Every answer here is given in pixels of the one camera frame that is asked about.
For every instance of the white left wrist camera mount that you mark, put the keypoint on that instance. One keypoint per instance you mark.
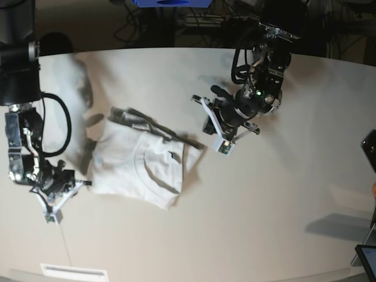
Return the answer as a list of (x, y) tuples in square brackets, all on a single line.
[(220, 135)]

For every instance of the black phone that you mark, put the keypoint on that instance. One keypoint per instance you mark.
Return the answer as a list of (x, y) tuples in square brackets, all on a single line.
[(368, 147)]

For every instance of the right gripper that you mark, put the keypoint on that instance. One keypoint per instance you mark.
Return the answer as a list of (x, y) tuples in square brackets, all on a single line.
[(56, 182)]

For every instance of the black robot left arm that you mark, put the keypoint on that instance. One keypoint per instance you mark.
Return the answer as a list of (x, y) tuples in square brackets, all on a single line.
[(261, 57)]

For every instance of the black tablet screen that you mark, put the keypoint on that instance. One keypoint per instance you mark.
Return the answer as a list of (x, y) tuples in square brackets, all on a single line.
[(366, 254)]

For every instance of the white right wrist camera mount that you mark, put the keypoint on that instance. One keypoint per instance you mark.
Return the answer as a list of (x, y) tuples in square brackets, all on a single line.
[(51, 206)]

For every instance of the white T-shirt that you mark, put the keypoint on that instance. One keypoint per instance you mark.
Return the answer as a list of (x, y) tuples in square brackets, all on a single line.
[(137, 158)]

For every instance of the blue box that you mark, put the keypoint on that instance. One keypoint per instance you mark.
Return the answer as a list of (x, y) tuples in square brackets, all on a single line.
[(172, 3)]

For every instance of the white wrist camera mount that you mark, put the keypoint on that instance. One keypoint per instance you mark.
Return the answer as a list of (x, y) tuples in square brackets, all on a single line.
[(220, 135), (51, 206)]

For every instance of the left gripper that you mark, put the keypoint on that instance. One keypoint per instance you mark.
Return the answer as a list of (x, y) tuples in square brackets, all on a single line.
[(231, 113)]

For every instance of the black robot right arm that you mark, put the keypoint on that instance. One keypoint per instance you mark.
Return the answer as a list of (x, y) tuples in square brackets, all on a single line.
[(24, 126)]

